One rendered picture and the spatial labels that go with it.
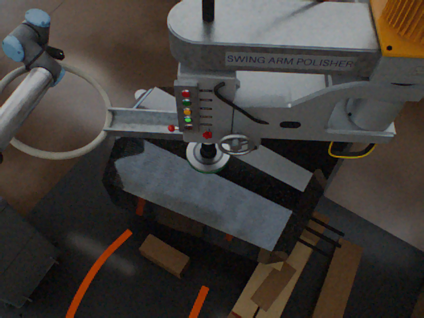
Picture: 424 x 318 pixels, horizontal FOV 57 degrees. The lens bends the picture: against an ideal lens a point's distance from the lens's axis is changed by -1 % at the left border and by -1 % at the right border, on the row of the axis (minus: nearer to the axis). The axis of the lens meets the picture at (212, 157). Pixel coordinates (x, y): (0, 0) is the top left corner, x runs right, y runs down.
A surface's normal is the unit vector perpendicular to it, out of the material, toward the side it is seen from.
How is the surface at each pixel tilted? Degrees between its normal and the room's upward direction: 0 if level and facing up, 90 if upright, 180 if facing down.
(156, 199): 45
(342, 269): 0
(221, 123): 90
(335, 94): 90
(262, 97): 4
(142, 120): 1
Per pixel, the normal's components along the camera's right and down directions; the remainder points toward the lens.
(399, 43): 0.01, -0.50
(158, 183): -0.33, 0.18
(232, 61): -0.05, 0.86
